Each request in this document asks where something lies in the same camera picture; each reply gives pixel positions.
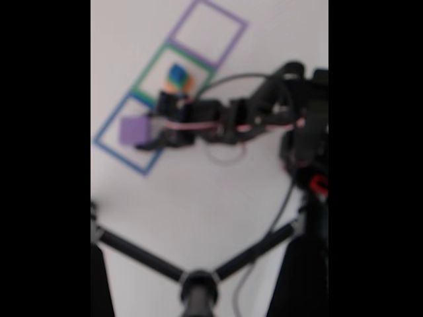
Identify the purple block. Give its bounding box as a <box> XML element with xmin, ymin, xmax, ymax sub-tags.
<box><xmin>119</xmin><ymin>115</ymin><xmax>153</xmax><ymax>146</ymax></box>

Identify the orange block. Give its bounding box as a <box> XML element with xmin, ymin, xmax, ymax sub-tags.
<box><xmin>164</xmin><ymin>77</ymin><xmax>196</xmax><ymax>97</ymax></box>

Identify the green block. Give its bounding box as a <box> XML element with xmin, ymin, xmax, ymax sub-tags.
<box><xmin>167</xmin><ymin>71</ymin><xmax>192</xmax><ymax>90</ymax></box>

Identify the small blue cube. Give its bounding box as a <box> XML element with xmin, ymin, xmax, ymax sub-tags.
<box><xmin>168</xmin><ymin>64</ymin><xmax>186</xmax><ymax>84</ymax></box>

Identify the green tape square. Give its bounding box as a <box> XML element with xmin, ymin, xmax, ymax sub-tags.
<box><xmin>132</xmin><ymin>42</ymin><xmax>215</xmax><ymax>110</ymax></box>

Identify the blue tape square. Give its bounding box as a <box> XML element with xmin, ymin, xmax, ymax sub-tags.
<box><xmin>93</xmin><ymin>91</ymin><xmax>166</xmax><ymax>178</ymax></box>

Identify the purple tape square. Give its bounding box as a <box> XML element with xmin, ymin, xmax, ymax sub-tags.
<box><xmin>167</xmin><ymin>0</ymin><xmax>249</xmax><ymax>72</ymax></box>

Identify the red clamp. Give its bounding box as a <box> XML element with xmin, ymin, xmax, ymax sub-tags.
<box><xmin>309</xmin><ymin>174</ymin><xmax>329</xmax><ymax>196</ymax></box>

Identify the camera board with blue mount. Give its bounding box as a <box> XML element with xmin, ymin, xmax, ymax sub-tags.
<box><xmin>155</xmin><ymin>90</ymin><xmax>192</xmax><ymax>123</ymax></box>

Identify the black camera tripod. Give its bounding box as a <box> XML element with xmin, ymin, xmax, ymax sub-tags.
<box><xmin>91</xmin><ymin>194</ymin><xmax>329</xmax><ymax>317</ymax></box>

